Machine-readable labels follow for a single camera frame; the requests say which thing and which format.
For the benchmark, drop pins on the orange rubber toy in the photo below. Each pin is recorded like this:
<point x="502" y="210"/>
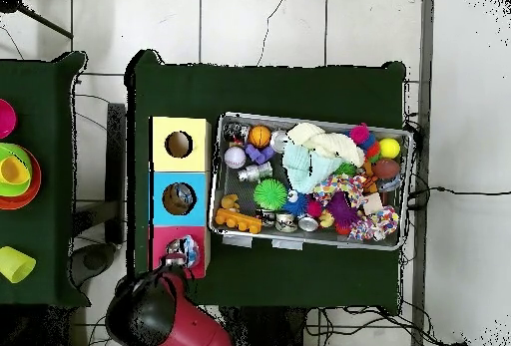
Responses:
<point x="238" y="221"/>

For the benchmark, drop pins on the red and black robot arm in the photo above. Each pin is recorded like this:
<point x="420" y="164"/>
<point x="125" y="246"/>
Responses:
<point x="172" y="318"/>

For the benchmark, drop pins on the wooden box with three holes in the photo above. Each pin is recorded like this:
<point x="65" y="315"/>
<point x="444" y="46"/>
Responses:
<point x="160" y="169"/>

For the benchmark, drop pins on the clear mesh bin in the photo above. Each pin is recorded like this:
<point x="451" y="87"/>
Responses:
<point x="383" y="242"/>

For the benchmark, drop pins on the green spiky ball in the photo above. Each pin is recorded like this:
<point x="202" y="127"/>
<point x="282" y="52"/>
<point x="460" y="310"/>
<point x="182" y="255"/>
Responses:
<point x="271" y="194"/>

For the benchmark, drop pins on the white ball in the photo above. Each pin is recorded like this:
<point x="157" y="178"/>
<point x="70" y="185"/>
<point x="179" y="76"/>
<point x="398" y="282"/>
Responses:
<point x="235" y="158"/>

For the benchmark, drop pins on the small orange basketball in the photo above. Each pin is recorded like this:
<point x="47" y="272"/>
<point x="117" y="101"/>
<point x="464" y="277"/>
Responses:
<point x="260" y="135"/>

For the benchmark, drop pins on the silver can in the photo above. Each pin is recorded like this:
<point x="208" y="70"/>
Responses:
<point x="279" y="140"/>

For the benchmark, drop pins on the mint green cloth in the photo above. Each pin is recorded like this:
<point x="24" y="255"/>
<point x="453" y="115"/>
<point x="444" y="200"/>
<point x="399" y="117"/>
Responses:
<point x="299" y="166"/>

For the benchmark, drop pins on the cream yellow cloth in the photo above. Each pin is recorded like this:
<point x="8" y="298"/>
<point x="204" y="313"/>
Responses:
<point x="327" y="142"/>

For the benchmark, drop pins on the polka dot cloth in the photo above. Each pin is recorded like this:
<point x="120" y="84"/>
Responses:
<point x="342" y="189"/>

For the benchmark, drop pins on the pink spiky ball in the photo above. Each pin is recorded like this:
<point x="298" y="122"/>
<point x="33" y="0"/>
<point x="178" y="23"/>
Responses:
<point x="359" y="133"/>

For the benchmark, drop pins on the brown toy football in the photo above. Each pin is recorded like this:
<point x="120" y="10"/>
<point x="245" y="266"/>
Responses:
<point x="386" y="168"/>

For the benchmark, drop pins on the green side table cloth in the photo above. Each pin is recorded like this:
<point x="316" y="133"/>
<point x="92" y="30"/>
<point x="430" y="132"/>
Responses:
<point x="48" y="107"/>

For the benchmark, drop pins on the orange disc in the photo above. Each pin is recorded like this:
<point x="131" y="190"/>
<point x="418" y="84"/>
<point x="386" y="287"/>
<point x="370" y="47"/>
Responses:
<point x="35" y="190"/>

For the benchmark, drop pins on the green bowl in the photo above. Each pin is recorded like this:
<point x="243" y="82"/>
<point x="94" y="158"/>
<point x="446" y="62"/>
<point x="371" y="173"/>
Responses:
<point x="16" y="150"/>

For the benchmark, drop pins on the small yellow cup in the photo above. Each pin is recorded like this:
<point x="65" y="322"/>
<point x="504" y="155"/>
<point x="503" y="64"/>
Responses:
<point x="13" y="170"/>

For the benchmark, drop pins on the yellow-green cup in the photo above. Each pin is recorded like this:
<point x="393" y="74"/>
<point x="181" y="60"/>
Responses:
<point x="16" y="265"/>

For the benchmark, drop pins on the pink round cup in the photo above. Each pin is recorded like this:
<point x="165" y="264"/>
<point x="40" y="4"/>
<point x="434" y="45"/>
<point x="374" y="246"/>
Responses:
<point x="5" y="119"/>

